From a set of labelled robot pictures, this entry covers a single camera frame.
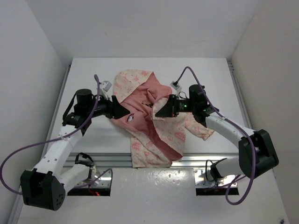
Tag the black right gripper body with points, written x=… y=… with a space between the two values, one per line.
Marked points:
x=182 y=106

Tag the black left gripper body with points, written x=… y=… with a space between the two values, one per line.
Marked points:
x=103 y=107

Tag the pink hooded kids jacket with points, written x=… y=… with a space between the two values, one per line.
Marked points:
x=154 y=142

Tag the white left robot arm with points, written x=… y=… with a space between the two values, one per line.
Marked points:
x=45 y=186

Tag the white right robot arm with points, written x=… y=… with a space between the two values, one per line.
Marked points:
x=256 y=152

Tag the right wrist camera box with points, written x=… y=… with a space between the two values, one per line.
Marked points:
x=175 y=85

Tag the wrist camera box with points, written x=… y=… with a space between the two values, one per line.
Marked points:
x=105 y=86
x=175 y=85

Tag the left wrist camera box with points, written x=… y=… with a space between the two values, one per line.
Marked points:
x=105 y=86

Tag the aluminium rail front table edge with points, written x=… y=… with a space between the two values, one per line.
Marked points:
x=123 y=160

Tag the aluminium rail right side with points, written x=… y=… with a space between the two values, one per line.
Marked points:
x=241 y=102

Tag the aluminium rail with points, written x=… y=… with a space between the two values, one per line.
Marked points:
x=18 y=204
x=241 y=102

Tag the left metal arm base plate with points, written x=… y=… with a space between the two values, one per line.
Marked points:
x=99 y=178

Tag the right metal arm base plate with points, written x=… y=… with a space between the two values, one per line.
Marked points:
x=202 y=183

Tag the aluminium rail left side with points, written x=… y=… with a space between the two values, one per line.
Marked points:
x=18 y=204

